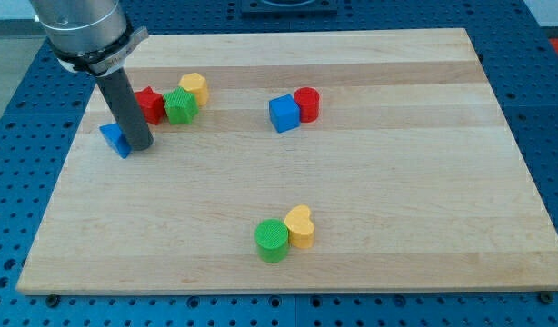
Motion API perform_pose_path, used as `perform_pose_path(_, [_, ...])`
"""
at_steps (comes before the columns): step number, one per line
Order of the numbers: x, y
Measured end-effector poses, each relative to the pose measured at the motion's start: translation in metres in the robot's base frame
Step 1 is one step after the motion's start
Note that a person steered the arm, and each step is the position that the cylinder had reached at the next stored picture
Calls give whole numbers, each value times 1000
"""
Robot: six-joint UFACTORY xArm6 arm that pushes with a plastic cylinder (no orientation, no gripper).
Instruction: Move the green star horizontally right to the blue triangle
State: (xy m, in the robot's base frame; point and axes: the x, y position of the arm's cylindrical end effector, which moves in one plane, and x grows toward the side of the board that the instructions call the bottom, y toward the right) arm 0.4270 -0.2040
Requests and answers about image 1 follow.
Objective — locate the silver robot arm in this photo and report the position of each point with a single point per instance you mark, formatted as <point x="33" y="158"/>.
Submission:
<point x="93" y="36"/>

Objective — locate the green star block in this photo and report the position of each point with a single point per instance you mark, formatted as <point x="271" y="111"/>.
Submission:
<point x="180" y="106"/>

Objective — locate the red star block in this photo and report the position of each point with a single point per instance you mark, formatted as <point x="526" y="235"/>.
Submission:
<point x="151" y="104"/>

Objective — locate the blue triangle block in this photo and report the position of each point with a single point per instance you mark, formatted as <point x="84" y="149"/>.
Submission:
<point x="115" y="139"/>

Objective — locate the blue cube block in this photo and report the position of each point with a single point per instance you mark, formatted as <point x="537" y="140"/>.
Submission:
<point x="284" y="113"/>

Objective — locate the wooden board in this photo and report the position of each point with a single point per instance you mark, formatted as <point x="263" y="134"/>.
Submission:
<point x="411" y="171"/>

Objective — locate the yellow heart block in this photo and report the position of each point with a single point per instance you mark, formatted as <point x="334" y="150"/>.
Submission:
<point x="300" y="226"/>

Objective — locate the red cylinder block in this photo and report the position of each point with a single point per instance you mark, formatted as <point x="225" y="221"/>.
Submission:
<point x="308" y="100"/>

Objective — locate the green cylinder block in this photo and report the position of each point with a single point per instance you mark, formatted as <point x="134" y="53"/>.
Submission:
<point x="271" y="238"/>

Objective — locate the yellow hexagon block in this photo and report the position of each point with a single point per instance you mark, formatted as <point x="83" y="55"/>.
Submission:
<point x="197" y="85"/>

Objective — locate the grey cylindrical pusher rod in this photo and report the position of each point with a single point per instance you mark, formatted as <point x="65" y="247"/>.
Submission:
<point x="120" y="98"/>

